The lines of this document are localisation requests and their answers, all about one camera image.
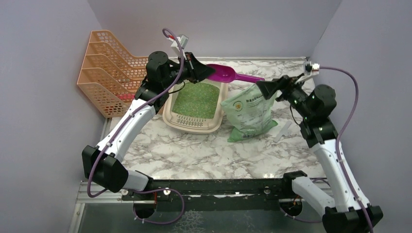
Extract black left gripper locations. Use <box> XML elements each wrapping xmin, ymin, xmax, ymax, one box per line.
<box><xmin>162</xmin><ymin>51</ymin><xmax>216</xmax><ymax>88</ymax></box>

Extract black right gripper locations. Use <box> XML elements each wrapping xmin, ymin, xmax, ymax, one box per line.
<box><xmin>257</xmin><ymin>72</ymin><xmax>314</xmax><ymax>119</ymax></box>

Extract purple plastic litter scoop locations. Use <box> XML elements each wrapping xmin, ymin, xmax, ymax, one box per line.
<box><xmin>207</xmin><ymin>64</ymin><xmax>265</xmax><ymax>83</ymax></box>

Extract green litter bag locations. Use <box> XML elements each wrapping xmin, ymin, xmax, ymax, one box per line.
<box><xmin>221</xmin><ymin>84</ymin><xmax>277</xmax><ymax>143</ymax></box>

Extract beige plastic litter box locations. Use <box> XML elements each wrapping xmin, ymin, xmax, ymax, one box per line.
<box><xmin>162</xmin><ymin>79</ymin><xmax>228</xmax><ymax>134</ymax></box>

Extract white bag sealing clip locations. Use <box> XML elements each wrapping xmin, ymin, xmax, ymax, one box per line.
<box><xmin>274</xmin><ymin>121</ymin><xmax>292</xmax><ymax>143</ymax></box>

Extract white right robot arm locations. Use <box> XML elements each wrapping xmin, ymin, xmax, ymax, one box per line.
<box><xmin>256</xmin><ymin>75</ymin><xmax>383</xmax><ymax>233</ymax></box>

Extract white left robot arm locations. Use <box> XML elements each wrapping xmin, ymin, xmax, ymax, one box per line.
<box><xmin>82</xmin><ymin>51</ymin><xmax>215</xmax><ymax>200</ymax></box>

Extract green litter pellets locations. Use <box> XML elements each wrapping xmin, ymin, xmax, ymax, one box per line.
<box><xmin>172</xmin><ymin>83</ymin><xmax>220</xmax><ymax>119</ymax></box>

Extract orange mesh file rack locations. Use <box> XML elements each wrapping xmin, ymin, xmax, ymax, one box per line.
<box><xmin>77</xmin><ymin>30</ymin><xmax>148</xmax><ymax>118</ymax></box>

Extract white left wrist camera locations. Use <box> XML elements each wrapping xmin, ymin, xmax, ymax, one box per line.
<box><xmin>170</xmin><ymin>34</ymin><xmax>189</xmax><ymax>58</ymax></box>

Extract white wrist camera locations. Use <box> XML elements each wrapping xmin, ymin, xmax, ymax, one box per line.
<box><xmin>295</xmin><ymin>61</ymin><xmax>320</xmax><ymax>83</ymax></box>
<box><xmin>170</xmin><ymin>34</ymin><xmax>189</xmax><ymax>58</ymax></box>

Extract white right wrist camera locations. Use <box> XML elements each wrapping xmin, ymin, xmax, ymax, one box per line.
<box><xmin>295</xmin><ymin>61</ymin><xmax>320</xmax><ymax>83</ymax></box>

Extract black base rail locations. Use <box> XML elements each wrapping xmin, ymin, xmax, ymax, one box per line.
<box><xmin>121</xmin><ymin>178</ymin><xmax>303</xmax><ymax>216</ymax></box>

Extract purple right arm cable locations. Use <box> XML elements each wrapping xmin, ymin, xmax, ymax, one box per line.
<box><xmin>279</xmin><ymin>67</ymin><xmax>376</xmax><ymax>233</ymax></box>

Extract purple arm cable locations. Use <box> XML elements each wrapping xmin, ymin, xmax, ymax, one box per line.
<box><xmin>279</xmin><ymin>67</ymin><xmax>376</xmax><ymax>233</ymax></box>
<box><xmin>86</xmin><ymin>28</ymin><xmax>186</xmax><ymax>225</ymax></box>

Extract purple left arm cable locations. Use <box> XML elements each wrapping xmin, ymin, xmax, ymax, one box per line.
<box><xmin>86</xmin><ymin>28</ymin><xmax>186</xmax><ymax>225</ymax></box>

